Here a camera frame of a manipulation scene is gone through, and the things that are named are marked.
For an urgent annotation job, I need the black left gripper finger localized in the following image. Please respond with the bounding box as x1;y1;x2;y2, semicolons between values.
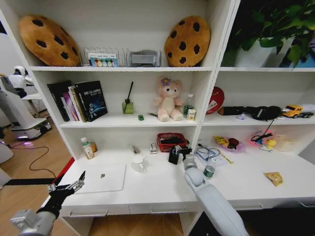
47;173;65;193
64;170;87;194

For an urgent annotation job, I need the black box-shaped pen holder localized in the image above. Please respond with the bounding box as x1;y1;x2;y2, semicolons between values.
168;148;182;166

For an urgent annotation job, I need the black item in basket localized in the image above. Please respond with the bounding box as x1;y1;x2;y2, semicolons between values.
159;137;187;146

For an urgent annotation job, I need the red mesh basket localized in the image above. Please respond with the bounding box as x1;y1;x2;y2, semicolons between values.
157;132;189;153

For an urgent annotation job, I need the clear bag with glasses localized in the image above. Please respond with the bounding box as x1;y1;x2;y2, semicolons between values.
193;139;235;168

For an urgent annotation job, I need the white laptop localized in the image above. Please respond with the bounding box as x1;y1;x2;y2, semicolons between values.
73;163;127;195

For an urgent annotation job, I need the black floor strip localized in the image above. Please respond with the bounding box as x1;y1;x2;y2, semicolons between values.
2;177;58;188

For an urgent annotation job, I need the small water bottle green label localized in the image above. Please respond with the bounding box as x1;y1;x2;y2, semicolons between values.
202;157;219;180

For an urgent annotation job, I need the white bottle green cap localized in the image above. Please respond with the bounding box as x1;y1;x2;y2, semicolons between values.
80;137;95;160

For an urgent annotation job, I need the clear glass jug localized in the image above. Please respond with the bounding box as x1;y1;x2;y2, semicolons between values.
131;153;149;173

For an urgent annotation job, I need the clear bottle green label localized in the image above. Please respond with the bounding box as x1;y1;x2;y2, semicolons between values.
183;93;195;118

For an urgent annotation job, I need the white shelf desk unit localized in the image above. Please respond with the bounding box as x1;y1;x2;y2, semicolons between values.
0;0;315;236

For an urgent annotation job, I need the purple bag with toys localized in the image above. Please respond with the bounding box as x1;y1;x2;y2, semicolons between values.
212;135;247;154

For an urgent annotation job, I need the pink plush toy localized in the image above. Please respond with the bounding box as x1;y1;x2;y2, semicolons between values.
154;77;185;122

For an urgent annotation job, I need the red round fan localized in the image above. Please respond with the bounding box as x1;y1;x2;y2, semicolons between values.
206;86;225;116

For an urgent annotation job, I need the green reed diffuser bottle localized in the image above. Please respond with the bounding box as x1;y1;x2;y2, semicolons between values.
122;81;135;115

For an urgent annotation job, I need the purple white book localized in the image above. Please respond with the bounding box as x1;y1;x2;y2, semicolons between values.
61;92;80;122

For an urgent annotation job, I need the beige spine book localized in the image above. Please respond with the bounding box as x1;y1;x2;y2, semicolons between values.
67;85;88;123

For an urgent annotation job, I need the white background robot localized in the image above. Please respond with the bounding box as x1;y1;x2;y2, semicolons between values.
0;65;53;141

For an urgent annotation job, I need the yellow rubber duck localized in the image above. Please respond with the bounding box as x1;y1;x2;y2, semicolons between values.
260;138;277;152

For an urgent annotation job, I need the thin black book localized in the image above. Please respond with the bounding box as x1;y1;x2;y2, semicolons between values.
46;80;72;122

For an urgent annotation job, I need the black book with blue print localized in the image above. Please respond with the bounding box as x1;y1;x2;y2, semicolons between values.
74;80;109;122

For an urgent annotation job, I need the black hair dryer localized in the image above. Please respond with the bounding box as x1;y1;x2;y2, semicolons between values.
246;105;283;141

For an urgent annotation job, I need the yellow snack packet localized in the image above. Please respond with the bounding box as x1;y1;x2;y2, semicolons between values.
263;171;284;188

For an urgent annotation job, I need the grey pouch in clear box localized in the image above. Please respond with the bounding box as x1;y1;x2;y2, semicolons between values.
127;49;162;68

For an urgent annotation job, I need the clear plastic bag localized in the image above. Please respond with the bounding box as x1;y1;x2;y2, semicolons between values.
274;133;299;152

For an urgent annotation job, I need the brown cookie pillow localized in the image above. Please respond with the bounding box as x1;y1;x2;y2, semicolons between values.
164;15;211;68
18;14;82;67

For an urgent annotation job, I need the sticky notes pack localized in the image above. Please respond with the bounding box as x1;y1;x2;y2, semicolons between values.
88;52;119;68

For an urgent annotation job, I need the yellow toy truck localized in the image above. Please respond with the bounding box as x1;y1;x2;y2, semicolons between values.
281;104;315;119

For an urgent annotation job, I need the green plant in white pot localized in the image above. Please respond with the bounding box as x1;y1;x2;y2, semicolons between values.
221;0;315;68

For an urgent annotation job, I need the silver drawer handle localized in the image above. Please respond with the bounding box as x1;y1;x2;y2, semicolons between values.
68;208;109;217
150;206;188;214

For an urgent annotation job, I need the black floor cable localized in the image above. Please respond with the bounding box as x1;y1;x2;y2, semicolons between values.
9;146;57;178

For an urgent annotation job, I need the clear wire file rack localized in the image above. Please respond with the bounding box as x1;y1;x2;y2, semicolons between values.
82;46;130;67

